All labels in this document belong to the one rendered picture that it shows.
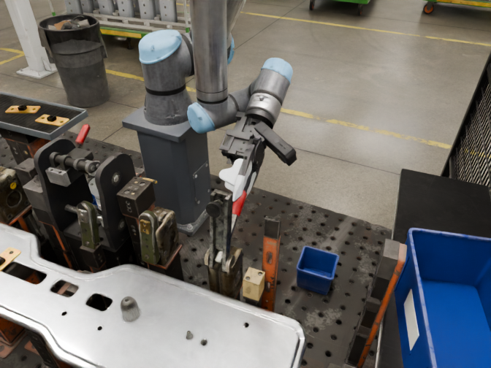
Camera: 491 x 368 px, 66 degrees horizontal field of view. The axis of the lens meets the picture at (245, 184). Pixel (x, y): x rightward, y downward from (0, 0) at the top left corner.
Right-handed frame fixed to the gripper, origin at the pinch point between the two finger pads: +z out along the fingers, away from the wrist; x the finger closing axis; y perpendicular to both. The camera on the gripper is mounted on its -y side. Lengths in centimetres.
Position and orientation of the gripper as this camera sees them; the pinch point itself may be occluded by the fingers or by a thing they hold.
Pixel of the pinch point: (240, 198)
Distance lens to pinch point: 79.3
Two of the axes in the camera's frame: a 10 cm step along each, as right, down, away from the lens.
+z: -3.2, 8.9, -3.3
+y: -9.3, -2.2, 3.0
